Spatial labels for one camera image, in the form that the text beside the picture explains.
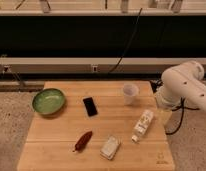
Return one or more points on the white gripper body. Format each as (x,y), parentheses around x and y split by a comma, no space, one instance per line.
(166,102)

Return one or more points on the white ceramic cup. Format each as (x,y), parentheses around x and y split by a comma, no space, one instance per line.
(130,91)

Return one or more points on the wooden board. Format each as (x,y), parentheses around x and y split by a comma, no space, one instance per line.
(50,142)

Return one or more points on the red chili pepper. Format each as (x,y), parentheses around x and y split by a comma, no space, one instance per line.
(83,140)

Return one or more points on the black smartphone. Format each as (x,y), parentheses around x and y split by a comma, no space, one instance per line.
(90,106)

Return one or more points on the white wall outlet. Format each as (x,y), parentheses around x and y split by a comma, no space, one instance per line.
(95,69)

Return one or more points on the grey metal rail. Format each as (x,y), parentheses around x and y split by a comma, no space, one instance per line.
(85,65)

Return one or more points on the white plastic bottle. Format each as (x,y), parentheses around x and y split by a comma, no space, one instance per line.
(142,125)

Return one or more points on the green ceramic bowl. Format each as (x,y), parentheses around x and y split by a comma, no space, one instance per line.
(48,101)

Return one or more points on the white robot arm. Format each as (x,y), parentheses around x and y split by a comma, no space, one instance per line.
(182,81)

